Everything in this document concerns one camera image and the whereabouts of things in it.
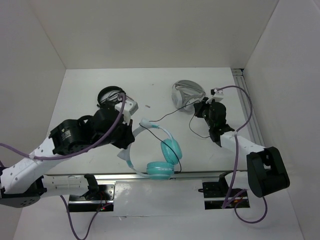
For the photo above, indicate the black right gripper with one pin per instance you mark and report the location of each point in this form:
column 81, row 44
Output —
column 200, row 106

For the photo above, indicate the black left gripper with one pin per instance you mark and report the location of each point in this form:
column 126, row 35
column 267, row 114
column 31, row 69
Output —
column 128, row 136

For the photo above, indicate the teal cat-ear headphones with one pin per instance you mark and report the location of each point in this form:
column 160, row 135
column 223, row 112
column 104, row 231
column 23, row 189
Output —
column 157, row 151

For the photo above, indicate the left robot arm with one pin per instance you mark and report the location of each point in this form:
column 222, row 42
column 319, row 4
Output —
column 26, row 182

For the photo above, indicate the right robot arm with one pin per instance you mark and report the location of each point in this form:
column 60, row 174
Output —
column 266, row 172

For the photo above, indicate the white grey headphones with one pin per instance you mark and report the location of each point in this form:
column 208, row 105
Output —
column 185, row 93

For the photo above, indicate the black headphones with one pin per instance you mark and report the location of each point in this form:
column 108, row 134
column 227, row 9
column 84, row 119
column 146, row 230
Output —
column 109, row 96

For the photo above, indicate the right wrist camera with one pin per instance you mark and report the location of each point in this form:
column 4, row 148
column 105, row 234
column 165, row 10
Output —
column 216, row 95

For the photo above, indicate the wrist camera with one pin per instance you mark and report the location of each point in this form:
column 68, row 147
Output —
column 130, row 107
column 216, row 95

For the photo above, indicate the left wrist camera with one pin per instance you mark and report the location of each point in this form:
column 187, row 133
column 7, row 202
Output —
column 130, row 107

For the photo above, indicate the aluminium right rail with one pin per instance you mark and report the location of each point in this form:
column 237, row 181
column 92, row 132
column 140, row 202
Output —
column 252, row 126

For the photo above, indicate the aluminium rail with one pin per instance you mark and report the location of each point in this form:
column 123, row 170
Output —
column 138, row 176
column 252, row 126

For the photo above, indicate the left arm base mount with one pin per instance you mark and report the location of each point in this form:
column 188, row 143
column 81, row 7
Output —
column 99, row 195

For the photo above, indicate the aluminium front rail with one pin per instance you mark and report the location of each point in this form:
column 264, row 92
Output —
column 138, row 176

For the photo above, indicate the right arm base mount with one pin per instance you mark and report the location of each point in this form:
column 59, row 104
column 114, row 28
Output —
column 215, row 192

